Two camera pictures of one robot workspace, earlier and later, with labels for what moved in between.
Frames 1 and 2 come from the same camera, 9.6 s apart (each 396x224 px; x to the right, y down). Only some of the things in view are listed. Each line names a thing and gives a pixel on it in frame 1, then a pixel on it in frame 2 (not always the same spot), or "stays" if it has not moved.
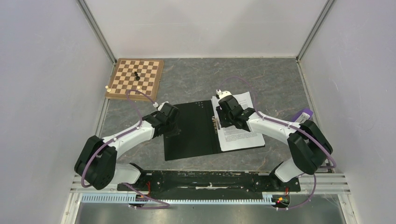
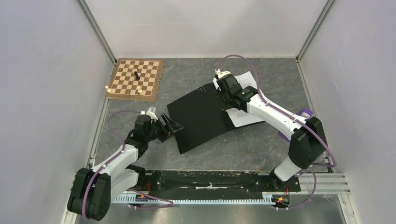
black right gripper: (223, 123) to (223, 106)
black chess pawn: (137, 77) stays
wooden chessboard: (142, 74) stays
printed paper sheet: (232, 138) to (240, 117)
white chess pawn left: (108, 89) stays
